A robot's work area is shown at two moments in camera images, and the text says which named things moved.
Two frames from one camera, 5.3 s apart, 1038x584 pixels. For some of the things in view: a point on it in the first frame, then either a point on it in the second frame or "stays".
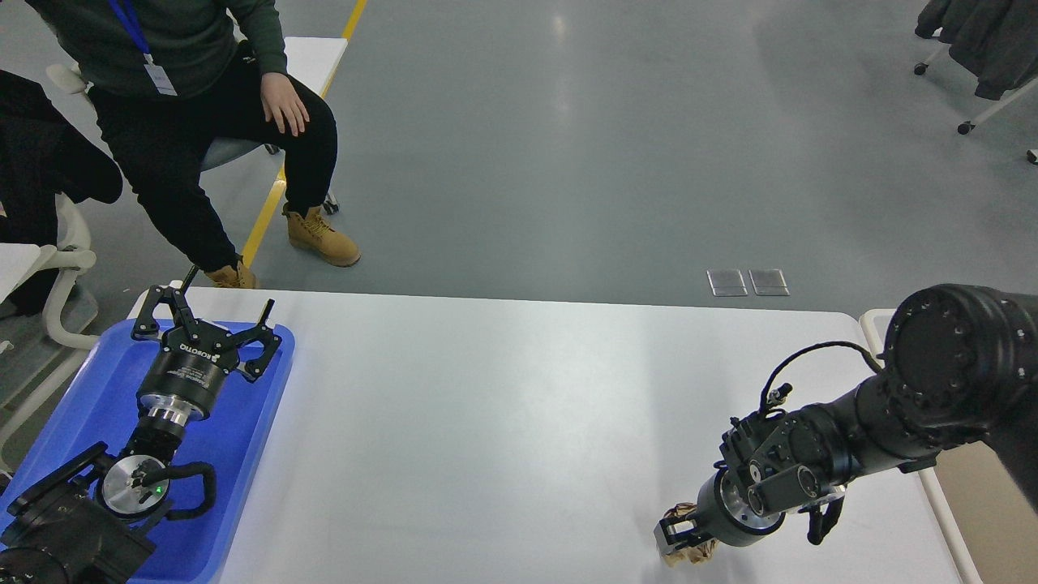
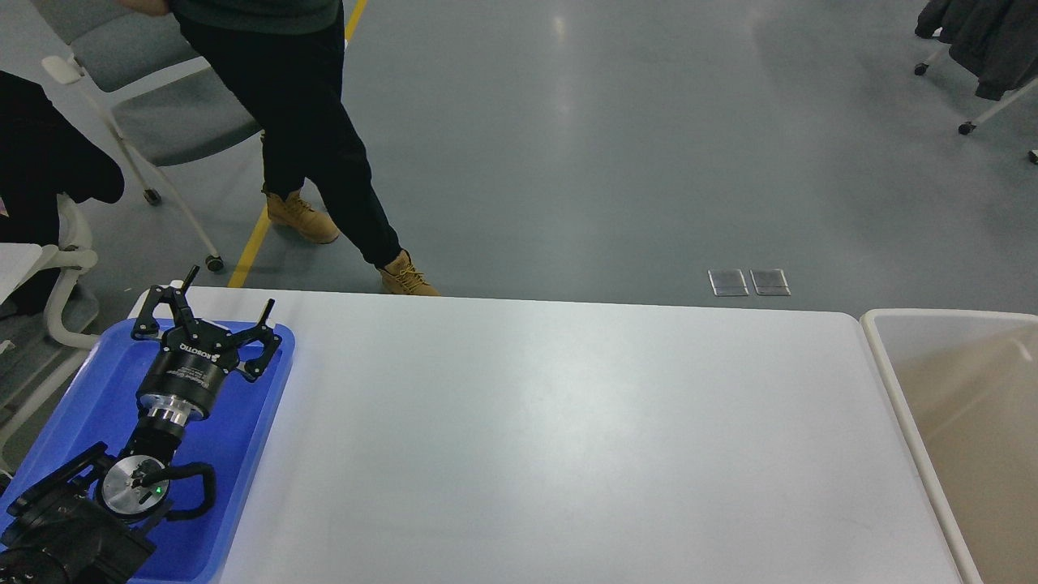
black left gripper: (186, 376) stays
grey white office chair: (69, 79) -> (154, 89)
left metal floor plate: (727, 282) stays
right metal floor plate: (769, 282) stays
